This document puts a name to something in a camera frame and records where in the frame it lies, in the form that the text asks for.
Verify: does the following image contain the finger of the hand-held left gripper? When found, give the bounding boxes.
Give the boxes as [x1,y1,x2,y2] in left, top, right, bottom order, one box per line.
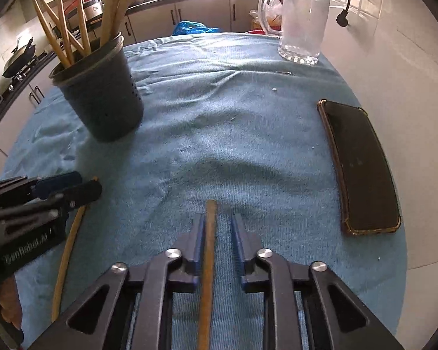
[0,171,83,208]
[0,180,103,232]

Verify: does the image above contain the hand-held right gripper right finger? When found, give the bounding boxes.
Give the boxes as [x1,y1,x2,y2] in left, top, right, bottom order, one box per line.
[231,213,406,350]

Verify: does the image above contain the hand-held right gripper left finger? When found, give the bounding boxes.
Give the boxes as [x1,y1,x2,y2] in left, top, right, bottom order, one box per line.
[27,213,206,350]

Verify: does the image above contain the dark grey perforated utensil holder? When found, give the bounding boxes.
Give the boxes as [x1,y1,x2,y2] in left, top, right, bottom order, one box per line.
[48,32,145,143]

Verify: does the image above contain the person's left hand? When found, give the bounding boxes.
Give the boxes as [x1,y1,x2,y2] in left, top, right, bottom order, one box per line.
[0,276,24,332]

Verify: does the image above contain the blue towel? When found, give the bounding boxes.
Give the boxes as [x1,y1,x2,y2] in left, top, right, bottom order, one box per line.
[0,31,409,350]

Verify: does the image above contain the black wok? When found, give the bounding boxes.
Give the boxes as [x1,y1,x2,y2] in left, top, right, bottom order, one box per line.
[2,36,37,79]

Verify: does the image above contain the black phone in clear case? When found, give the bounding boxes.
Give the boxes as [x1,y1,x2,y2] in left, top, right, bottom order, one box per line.
[317,98,402,236]

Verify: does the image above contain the steel pot with lid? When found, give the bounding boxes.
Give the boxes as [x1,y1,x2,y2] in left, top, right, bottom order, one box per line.
[64,0,105,22]

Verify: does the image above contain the blue plastic bag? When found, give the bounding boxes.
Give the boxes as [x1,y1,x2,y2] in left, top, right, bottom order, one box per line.
[171,21,221,36]

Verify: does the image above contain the white kitchen cabinets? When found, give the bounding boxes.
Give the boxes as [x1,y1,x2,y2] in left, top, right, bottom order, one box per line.
[124,0,263,44]

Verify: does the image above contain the clear glass mug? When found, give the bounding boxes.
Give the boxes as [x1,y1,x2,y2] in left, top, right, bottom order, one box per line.
[257,0,331,65]

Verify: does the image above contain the clear plastic bag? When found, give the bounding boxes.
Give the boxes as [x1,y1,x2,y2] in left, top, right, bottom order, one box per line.
[250,0,283,30]

